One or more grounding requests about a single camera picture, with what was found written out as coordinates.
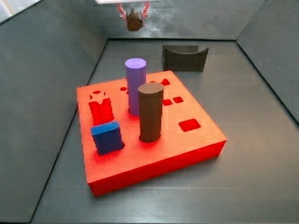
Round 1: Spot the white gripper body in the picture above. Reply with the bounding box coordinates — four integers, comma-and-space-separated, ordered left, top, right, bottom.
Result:
94, 0, 160, 4

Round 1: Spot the red peg board base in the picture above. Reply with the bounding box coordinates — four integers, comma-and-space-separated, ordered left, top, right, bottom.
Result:
77, 71, 226, 196

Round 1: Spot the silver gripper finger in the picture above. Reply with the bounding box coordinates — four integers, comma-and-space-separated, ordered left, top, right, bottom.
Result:
116, 3, 126, 20
141, 2, 149, 18

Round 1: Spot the purple cylinder peg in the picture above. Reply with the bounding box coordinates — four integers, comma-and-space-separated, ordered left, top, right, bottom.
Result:
125, 58, 146, 116

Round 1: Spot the brown cylinder peg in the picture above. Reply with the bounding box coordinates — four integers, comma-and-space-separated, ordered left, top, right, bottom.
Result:
137, 82, 164, 143

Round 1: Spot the brown three prong object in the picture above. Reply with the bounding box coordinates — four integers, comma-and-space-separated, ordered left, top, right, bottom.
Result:
125, 9, 142, 32

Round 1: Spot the black curved fixture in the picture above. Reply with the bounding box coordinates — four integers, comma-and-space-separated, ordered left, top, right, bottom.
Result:
162, 45, 209, 72

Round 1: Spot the blue block peg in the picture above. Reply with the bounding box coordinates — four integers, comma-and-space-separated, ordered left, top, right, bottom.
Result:
90, 122, 125, 156

